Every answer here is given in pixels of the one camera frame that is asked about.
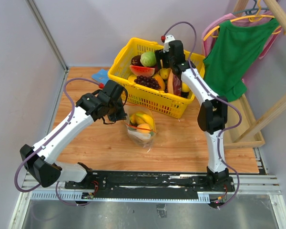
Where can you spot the green tank top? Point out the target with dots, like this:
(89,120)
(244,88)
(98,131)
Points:
(234,51)

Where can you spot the watermelon slice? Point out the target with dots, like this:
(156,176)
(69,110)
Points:
(142,71)

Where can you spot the blue cloth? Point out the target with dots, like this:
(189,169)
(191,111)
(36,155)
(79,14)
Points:
(101,76)

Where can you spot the purple grape bunch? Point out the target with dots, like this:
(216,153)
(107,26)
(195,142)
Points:
(149,82)

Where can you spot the yellow banana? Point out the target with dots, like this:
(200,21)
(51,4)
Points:
(139,118)

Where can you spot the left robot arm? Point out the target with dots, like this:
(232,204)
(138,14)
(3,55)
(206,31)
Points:
(40,160)

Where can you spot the wooden clothes rack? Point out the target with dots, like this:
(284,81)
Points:
(248,134)

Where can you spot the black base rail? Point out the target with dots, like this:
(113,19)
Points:
(152,185)

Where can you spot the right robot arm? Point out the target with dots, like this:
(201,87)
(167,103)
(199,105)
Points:
(212,116)

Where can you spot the raw meat slab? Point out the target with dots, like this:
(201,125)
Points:
(174,84)

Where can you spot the yellow plastic basket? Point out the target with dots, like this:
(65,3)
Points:
(165,103)

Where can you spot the yellow peach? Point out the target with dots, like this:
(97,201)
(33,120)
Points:
(144,129)

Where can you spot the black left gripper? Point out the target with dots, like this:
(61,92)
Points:
(121,115)

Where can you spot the pink shirt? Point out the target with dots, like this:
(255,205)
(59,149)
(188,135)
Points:
(208,45)

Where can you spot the aluminium frame post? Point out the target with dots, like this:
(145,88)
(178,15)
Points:
(46,32)

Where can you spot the clear zip top bag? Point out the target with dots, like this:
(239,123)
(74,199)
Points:
(144,141)

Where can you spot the green cabbage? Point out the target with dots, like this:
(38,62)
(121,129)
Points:
(148,59)

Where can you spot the grey clothes hanger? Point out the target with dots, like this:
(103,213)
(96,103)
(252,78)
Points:
(248,7)

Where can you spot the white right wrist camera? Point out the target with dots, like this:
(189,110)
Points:
(167,39)

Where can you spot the papaya half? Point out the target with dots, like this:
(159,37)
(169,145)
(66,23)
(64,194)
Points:
(160,81)

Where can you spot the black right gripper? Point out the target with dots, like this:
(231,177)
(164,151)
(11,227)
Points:
(160,55)

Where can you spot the yellow clothes hanger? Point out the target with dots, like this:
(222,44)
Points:
(251,18)

